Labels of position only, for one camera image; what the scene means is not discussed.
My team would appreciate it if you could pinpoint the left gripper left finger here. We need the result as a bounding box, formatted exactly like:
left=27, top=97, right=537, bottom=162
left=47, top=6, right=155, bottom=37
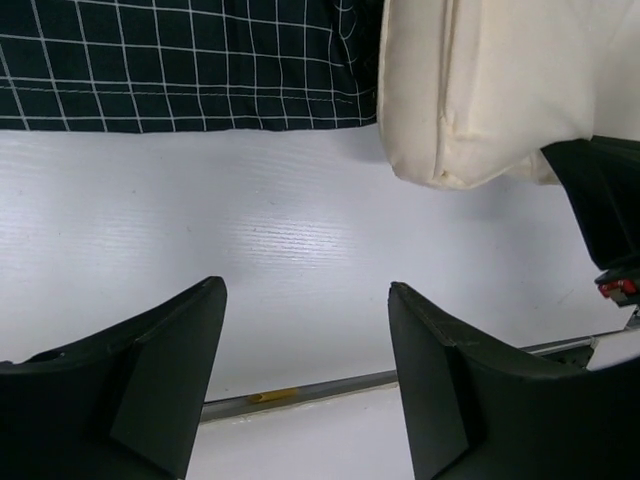
left=1, top=277, right=227, bottom=479

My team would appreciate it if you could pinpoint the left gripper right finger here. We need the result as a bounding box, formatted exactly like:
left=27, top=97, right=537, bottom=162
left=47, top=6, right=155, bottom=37
left=388, top=282, right=639, bottom=479

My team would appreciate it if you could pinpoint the cream pillow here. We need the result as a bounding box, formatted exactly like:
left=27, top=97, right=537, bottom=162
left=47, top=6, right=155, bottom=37
left=377, top=0, right=639, bottom=190

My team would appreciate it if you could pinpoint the dark plaid pillowcase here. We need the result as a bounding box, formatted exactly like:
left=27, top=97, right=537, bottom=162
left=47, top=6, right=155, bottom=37
left=1, top=0, right=383, bottom=134

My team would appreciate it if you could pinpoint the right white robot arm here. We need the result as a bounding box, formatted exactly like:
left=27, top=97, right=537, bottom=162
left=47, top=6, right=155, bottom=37
left=542, top=136, right=639, bottom=307

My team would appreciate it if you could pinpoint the small yellow tape piece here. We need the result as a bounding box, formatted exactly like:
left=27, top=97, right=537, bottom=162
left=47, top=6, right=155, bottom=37
left=247, top=388, right=299, bottom=404

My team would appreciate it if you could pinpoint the aluminium rail front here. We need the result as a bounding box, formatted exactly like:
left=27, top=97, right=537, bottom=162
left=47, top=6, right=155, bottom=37
left=200, top=336, right=597, bottom=424

